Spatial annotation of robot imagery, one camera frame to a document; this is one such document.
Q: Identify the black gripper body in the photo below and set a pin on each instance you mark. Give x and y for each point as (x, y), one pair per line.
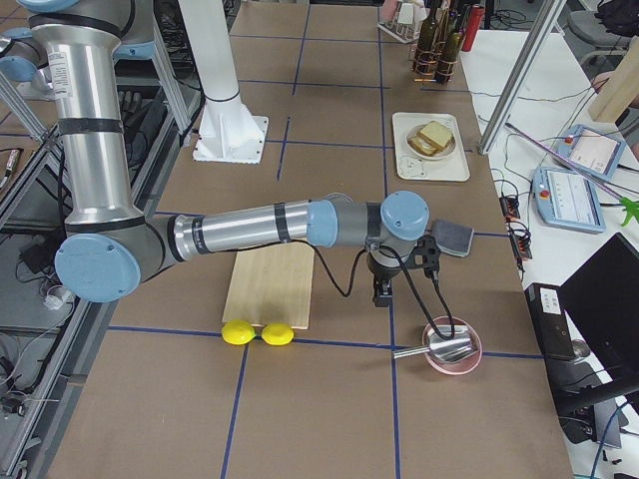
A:
(382, 274)

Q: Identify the bread slice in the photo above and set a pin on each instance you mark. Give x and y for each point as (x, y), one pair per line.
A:
(423, 147)
(436, 135)

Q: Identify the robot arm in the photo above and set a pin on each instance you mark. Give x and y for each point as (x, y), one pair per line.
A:
(115, 240)

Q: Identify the cream bear tray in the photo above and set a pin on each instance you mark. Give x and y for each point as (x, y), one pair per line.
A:
(448, 165)

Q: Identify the grey folded cloth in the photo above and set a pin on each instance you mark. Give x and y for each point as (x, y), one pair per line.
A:
(451, 238)

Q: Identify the steel scoop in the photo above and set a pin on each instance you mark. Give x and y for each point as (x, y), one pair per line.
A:
(447, 351)

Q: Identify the wooden cutting board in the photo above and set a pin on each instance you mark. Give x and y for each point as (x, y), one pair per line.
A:
(272, 285)

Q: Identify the yellow lemon right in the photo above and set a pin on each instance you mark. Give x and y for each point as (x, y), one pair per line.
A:
(278, 334)

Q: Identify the yellow lemon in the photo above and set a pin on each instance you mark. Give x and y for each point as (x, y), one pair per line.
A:
(278, 334)
(238, 332)

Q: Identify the pink bowl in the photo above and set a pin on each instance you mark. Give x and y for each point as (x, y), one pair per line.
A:
(464, 366)

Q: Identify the yellow lemon left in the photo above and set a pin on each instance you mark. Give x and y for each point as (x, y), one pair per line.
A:
(238, 332)

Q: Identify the teach pendant near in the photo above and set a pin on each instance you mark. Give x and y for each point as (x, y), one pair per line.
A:
(566, 200)

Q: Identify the teach pendant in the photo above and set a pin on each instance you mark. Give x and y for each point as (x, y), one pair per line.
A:
(593, 151)
(566, 200)

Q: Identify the black laptop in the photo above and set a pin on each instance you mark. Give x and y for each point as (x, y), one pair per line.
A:
(601, 299)

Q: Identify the dark wine bottle lower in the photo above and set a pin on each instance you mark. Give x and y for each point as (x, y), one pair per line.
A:
(449, 53)

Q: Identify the dark wine bottle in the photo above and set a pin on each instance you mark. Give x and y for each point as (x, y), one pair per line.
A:
(449, 53)
(426, 37)

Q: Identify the dark wine bottle upper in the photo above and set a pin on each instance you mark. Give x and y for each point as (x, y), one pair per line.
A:
(426, 37)

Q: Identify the teach pendant far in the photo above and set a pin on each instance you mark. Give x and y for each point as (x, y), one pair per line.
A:
(593, 151)

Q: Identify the red bottle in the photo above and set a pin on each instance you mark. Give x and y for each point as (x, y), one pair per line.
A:
(475, 15)

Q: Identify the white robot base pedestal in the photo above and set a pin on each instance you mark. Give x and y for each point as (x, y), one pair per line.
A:
(228, 131)

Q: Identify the copper wire bottle rack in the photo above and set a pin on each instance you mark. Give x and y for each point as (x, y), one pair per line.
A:
(429, 75)

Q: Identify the aluminium frame post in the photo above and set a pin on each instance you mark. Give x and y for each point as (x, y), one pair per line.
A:
(541, 27)

